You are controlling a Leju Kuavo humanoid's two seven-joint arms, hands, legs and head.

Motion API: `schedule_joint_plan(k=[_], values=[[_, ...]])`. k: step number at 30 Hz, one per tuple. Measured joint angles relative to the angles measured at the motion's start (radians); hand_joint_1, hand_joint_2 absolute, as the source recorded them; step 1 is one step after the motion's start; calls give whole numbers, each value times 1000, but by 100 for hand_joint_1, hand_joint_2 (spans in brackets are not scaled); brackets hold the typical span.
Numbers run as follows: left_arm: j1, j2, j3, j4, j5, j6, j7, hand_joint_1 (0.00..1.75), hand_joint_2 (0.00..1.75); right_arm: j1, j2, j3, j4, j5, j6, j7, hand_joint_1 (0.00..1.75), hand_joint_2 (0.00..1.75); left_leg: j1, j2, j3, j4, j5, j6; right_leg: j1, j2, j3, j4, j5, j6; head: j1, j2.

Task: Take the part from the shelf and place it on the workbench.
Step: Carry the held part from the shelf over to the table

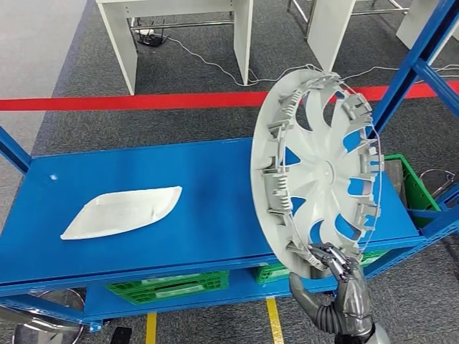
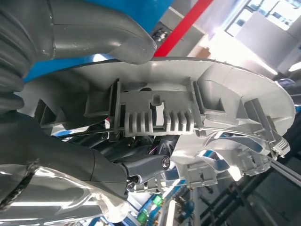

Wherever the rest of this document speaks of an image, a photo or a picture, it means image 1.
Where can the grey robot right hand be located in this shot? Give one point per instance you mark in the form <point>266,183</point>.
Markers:
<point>355,299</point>

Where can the grey plastic wheel hubcap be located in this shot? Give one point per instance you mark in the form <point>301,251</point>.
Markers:
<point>322,171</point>

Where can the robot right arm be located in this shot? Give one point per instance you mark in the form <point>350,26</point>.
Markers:
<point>328,320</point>

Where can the blue metal shelf rack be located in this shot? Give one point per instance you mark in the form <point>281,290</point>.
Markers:
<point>161,199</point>

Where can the white plastic trim part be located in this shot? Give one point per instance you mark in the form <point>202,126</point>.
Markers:
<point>118,213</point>

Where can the green plastic crate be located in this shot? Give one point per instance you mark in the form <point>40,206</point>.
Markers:
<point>215,294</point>
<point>269,274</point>
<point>416,190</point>
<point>215,277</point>

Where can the white table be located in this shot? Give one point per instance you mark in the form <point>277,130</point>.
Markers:
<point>412,24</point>
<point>330,33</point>
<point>118,47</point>

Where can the red barrier belt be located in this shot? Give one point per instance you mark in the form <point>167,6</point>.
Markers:
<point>143,101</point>

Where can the black router device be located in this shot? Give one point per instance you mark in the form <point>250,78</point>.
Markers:
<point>152,40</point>

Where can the white power strip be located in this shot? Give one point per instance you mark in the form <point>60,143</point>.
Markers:
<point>146,32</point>

